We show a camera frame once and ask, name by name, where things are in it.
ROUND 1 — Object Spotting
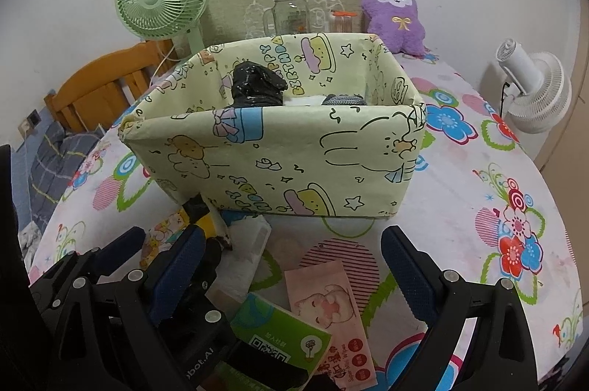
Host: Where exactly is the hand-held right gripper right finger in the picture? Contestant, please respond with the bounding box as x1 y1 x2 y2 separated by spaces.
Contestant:
381 225 539 391

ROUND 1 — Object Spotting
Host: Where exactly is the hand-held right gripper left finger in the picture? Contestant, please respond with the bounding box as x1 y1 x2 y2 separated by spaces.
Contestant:
60 228 208 391

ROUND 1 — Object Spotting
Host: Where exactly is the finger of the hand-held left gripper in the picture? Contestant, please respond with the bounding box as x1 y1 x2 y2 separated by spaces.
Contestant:
28 226 147 310
186 237 229 324

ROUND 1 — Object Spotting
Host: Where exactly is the clear plastic packet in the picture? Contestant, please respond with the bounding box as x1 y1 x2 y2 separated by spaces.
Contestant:
205 214 272 305

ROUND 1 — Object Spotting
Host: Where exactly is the yellow black small box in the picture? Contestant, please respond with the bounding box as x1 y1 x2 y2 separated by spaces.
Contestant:
138 193 231 278

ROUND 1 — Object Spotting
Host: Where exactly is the green tissue pack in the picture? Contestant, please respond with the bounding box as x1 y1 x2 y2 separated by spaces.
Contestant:
214 292 333 391

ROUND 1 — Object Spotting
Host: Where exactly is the pink wipes pack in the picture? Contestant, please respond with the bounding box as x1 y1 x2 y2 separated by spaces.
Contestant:
284 259 378 391

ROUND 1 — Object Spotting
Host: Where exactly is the yellow printed storage box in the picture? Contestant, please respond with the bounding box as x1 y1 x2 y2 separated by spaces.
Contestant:
119 33 428 219

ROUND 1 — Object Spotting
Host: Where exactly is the black plastic bag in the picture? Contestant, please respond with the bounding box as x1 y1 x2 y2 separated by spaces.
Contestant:
230 61 290 109

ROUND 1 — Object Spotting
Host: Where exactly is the grey knitted ball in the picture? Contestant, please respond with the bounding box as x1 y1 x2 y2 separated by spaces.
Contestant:
321 94 367 107

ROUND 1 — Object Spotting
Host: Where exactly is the white crumpled cloth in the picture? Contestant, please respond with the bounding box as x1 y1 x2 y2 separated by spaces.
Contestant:
19 223 45 264

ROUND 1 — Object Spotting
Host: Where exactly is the grey plaid pillow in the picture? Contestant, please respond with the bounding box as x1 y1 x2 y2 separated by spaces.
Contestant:
16 128 105 208

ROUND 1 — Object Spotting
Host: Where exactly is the floral tablecloth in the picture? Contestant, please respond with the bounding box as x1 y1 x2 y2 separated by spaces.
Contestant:
28 46 585 391

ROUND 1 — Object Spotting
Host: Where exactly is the wooden bed headboard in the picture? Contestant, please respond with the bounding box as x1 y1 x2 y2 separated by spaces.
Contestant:
43 40 178 133

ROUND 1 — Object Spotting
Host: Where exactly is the white floor fan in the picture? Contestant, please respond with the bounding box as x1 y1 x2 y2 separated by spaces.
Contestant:
495 40 573 135

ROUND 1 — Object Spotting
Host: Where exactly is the purple plush rabbit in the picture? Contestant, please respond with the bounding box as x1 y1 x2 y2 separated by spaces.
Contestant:
360 0 427 56

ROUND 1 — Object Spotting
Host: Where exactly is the wall socket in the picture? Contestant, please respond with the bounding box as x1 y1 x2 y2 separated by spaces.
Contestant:
17 109 40 139

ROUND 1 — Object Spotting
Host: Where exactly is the white fan cable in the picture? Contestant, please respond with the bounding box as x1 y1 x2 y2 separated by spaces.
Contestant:
153 39 179 80

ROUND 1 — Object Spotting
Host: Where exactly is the glass jar with handle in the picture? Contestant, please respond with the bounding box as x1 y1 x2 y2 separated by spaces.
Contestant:
262 0 325 38

